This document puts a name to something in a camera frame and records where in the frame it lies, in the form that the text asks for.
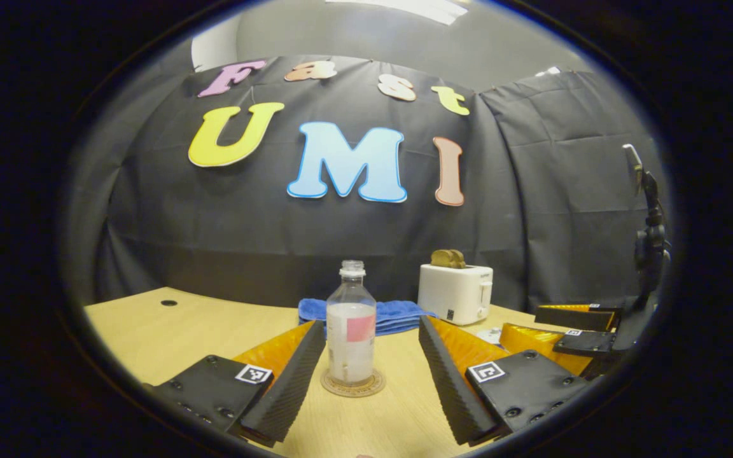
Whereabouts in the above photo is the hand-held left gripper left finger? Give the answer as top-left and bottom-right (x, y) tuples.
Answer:
(144, 319), (328, 448)

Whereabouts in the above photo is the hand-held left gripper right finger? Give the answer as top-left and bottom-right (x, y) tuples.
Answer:
(417, 315), (590, 446)

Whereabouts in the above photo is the round wooden coaster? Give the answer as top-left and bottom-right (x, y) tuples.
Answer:
(320, 368), (386, 398)

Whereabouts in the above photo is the clear plastic water bottle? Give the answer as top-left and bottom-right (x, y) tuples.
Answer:
(326, 260), (378, 386)

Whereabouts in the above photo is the phone on tripod stand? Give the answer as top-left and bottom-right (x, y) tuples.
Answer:
(621, 143), (671, 306)

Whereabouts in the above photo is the folded blue towel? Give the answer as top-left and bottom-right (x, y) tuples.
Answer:
(297, 298), (437, 337)

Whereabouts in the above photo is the white toaster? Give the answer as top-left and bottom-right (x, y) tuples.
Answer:
(417, 263), (494, 326)

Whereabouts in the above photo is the black backdrop cloth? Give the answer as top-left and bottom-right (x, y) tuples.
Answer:
(64, 54), (666, 312)

